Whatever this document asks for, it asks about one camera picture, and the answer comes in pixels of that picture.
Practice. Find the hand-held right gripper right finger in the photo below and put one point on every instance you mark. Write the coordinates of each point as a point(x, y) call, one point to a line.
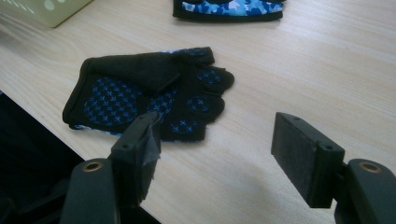
point(311, 168)

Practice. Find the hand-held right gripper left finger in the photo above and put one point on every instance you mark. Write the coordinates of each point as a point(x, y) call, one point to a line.
point(130, 155)

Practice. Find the black fingerless glove blue pattern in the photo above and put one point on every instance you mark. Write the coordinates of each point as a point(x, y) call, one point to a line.
point(146, 93)

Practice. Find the pale yellow plastic basket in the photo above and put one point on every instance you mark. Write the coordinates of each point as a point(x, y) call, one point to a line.
point(40, 11)

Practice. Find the blue camouflage fingerless glove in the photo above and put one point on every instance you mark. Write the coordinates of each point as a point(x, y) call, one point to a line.
point(229, 10)

